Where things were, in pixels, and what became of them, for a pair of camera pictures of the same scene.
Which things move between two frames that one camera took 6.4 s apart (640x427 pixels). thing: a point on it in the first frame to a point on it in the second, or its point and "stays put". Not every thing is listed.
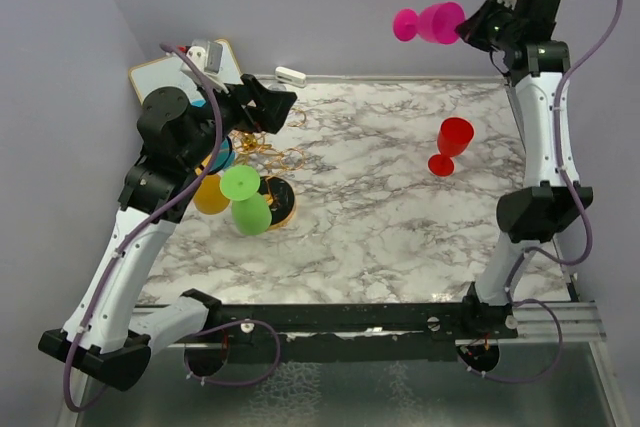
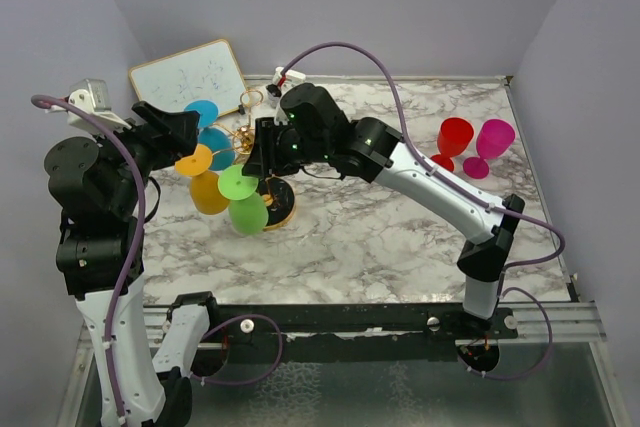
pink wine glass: (434, 23) to (494, 137)
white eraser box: (290, 76) stays put
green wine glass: (251, 213) stays put
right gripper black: (471, 29) to (264, 161)
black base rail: (359, 332) stays put
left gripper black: (269, 111) to (180, 128)
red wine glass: (454, 136) stays put
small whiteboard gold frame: (171, 73) stays put
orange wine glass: (208, 197) stays put
